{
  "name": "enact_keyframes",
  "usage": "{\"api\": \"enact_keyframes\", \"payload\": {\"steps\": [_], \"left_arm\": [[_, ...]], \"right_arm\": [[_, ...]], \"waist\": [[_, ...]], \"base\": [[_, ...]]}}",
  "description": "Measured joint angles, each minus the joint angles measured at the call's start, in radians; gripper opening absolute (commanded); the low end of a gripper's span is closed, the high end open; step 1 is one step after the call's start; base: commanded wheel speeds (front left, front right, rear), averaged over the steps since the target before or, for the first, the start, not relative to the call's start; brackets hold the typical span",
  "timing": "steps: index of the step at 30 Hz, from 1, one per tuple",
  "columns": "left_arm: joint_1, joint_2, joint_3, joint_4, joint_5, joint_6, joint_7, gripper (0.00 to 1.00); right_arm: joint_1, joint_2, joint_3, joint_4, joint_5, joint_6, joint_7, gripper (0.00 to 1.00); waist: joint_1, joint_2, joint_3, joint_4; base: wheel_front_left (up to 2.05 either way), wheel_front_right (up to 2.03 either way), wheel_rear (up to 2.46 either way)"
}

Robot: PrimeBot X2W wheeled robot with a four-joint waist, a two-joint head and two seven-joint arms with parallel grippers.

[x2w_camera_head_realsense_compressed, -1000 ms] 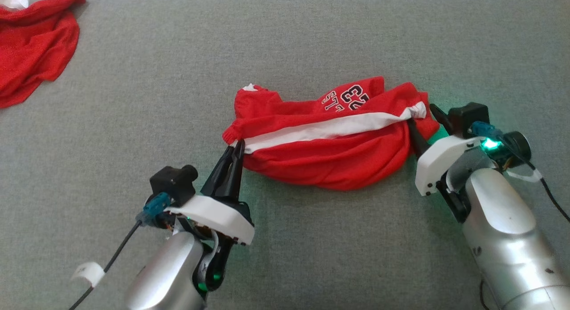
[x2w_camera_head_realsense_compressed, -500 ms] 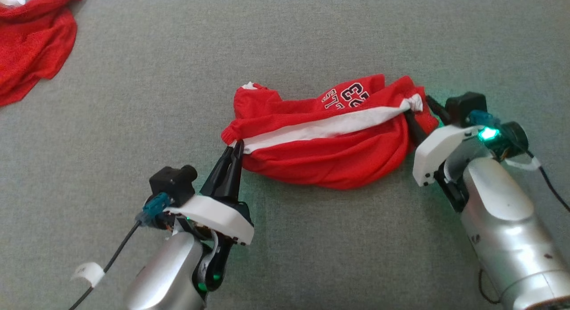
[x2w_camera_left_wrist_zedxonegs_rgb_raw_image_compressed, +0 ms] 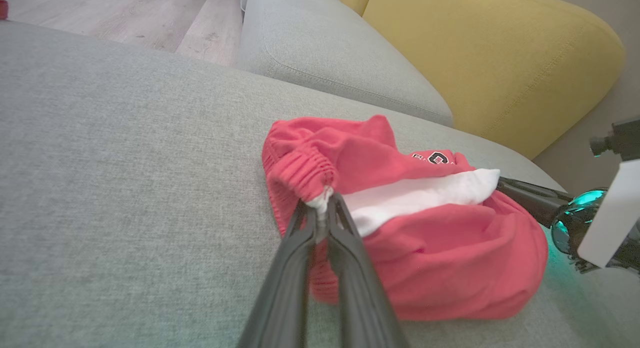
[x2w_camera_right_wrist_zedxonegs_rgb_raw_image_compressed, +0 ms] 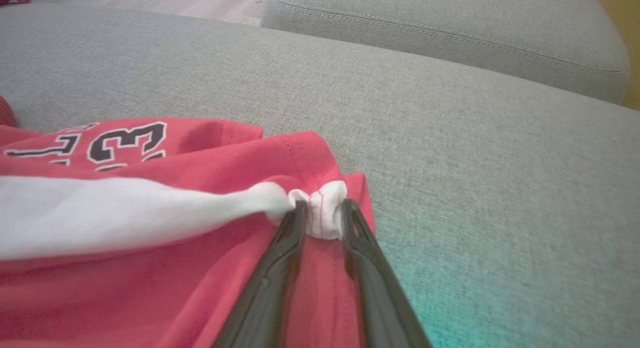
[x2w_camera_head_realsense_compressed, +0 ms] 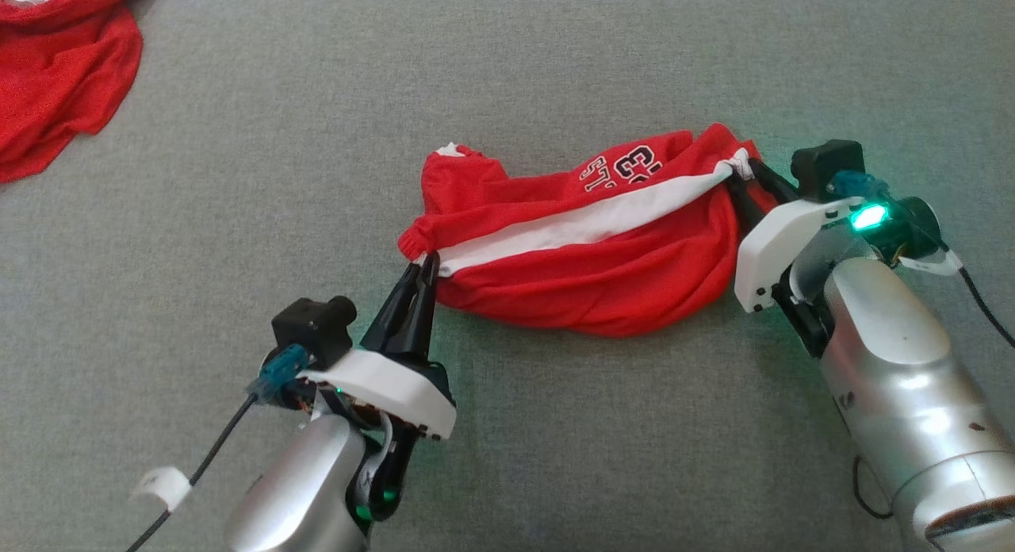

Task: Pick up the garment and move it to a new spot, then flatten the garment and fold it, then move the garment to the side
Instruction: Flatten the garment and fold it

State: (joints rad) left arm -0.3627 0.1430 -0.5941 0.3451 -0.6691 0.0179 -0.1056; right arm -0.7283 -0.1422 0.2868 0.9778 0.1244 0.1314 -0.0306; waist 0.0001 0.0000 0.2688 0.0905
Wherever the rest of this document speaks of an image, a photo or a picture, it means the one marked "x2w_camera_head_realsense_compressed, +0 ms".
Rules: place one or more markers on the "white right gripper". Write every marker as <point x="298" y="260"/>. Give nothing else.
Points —
<point x="781" y="243"/>

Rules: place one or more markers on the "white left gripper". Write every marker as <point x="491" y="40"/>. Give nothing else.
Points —
<point x="388" y="389"/>

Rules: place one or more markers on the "red white-striped basketball shorts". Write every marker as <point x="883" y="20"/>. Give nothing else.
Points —
<point x="603" y="258"/>

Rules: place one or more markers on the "red white basketball jersey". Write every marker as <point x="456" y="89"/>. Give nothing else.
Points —
<point x="55" y="76"/>

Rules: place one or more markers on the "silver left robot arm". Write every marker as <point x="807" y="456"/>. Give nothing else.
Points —
<point x="293" y="496"/>

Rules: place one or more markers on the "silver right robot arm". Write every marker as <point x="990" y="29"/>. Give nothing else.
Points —
<point x="896" y="362"/>

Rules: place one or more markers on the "large grey fabric sofa ottoman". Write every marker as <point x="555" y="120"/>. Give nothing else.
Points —
<point x="555" y="60"/>

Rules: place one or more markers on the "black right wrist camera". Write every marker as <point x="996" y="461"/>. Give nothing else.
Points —
<point x="825" y="163"/>

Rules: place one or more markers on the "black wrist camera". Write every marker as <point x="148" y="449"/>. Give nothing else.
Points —
<point x="313" y="330"/>
<point x="825" y="163"/>

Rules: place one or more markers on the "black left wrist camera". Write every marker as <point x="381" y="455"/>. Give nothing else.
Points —
<point x="313" y="330"/>

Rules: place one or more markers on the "teal right camera connector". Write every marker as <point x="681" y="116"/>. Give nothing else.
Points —
<point x="856" y="185"/>

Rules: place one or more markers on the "teal camera connector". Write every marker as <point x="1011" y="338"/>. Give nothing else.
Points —
<point x="281" y="369"/>
<point x="856" y="185"/>

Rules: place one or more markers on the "teal left camera connector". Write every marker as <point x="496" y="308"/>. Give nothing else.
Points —
<point x="281" y="369"/>

